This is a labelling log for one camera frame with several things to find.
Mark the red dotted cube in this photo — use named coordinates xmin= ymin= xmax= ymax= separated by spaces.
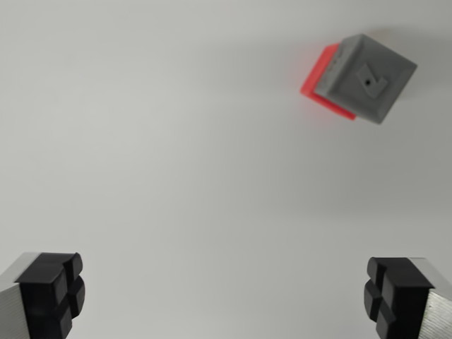
xmin=299 ymin=42 xmax=357 ymax=121

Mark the grey embossed cube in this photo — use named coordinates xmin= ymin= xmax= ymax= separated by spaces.
xmin=313 ymin=33 xmax=418 ymax=125

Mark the black-padded silver gripper right finger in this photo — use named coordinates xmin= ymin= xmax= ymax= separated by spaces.
xmin=363 ymin=256 xmax=452 ymax=339

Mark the black-padded silver gripper left finger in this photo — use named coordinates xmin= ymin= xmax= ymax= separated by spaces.
xmin=0 ymin=251 xmax=86 ymax=339

